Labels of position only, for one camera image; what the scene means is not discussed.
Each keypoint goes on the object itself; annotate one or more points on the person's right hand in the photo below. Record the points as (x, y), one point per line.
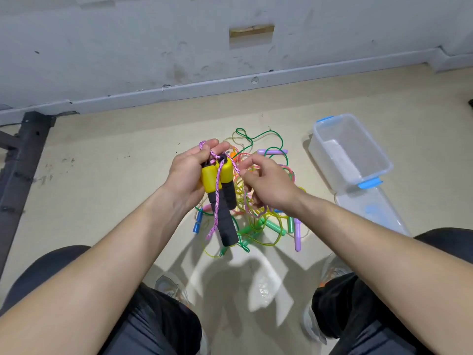
(273, 187)

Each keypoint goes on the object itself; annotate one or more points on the person's left hand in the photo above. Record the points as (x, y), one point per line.
(186, 177)

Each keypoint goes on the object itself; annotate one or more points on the clear storage box blue latches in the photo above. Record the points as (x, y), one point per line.
(347, 155)

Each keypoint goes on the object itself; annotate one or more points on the person's left forearm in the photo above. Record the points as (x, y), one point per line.
(96, 284)

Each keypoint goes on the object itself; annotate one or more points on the person's right forearm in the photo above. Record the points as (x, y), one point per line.
(384, 255)

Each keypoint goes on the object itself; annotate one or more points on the clear plastic box lid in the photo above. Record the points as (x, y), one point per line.
(377, 214)

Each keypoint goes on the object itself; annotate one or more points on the grey right shoe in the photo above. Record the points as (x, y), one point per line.
(338, 268)

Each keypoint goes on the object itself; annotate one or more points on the grey shoe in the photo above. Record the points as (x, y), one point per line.
(171, 288)
(338, 268)

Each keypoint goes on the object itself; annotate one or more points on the grey left shoe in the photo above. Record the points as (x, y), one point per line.
(171, 288)

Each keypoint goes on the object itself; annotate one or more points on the black shorts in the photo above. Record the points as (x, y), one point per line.
(155, 321)

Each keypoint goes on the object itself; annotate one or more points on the small wooden wall block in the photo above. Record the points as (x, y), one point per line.
(251, 30)

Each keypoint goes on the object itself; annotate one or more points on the black metal rack frame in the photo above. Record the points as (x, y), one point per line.
(22, 166)

